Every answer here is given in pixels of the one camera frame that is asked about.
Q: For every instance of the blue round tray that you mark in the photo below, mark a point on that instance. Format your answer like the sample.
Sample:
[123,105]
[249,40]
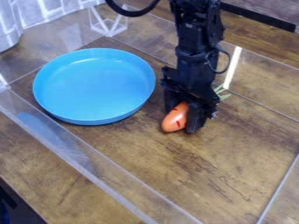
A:
[94,86]

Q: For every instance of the orange toy carrot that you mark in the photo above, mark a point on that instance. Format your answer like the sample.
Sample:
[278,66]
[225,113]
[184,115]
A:
[175,119]

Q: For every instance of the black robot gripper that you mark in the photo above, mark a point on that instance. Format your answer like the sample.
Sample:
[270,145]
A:
[187,83]

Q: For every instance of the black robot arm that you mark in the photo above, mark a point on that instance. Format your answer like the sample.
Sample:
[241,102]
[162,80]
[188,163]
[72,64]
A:
[199,27]

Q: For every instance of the white grey curtain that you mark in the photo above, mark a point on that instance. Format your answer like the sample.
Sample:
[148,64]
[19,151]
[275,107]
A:
[22,14]

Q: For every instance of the clear acrylic barrier wall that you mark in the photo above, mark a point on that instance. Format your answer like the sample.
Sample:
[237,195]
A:
[128,174]

